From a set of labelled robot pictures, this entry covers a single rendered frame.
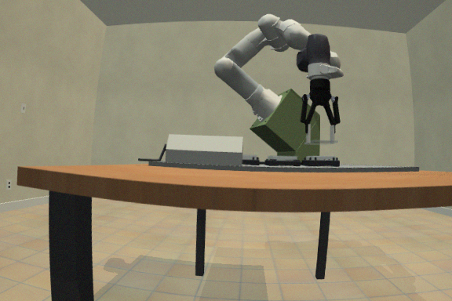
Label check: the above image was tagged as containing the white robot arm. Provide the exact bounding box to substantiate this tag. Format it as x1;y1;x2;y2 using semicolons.
214;14;344;122

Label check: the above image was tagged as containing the beige operator button panel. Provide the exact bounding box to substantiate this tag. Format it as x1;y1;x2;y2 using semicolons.
138;134;243;166

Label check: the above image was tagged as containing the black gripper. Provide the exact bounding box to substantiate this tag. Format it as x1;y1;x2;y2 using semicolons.
301;78;341;143

